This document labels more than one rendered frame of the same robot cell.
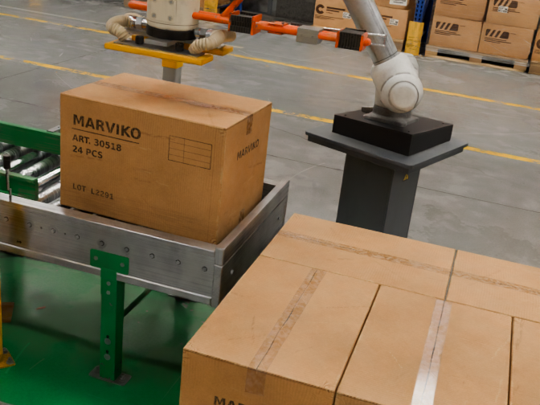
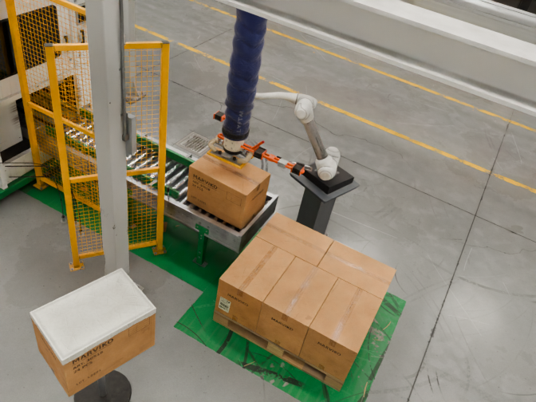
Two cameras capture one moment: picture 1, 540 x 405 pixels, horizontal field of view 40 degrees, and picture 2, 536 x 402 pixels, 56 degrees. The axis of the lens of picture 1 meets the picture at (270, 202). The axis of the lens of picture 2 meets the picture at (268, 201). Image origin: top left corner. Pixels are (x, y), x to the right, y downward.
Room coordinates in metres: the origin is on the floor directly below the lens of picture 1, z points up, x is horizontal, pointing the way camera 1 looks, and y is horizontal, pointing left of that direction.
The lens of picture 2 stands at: (-0.99, -0.30, 3.62)
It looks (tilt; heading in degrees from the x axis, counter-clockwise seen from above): 40 degrees down; 5
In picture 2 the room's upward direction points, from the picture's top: 12 degrees clockwise
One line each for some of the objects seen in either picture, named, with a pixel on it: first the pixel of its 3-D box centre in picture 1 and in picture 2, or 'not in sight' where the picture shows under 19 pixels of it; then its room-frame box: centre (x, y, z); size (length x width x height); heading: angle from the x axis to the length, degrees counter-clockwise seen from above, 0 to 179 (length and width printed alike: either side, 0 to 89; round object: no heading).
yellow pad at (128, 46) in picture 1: (159, 47); (226, 156); (2.40, 0.41, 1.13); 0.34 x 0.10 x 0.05; 75
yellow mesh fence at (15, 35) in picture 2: not in sight; (69, 118); (2.46, 1.86, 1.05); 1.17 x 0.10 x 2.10; 74
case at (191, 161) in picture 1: (166, 153); (227, 187); (2.47, 0.38, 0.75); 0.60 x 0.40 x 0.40; 72
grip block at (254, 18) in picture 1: (245, 22); (259, 152); (2.43, 0.14, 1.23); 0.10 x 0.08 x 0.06; 165
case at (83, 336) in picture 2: not in sight; (96, 329); (0.70, 0.74, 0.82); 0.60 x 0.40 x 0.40; 146
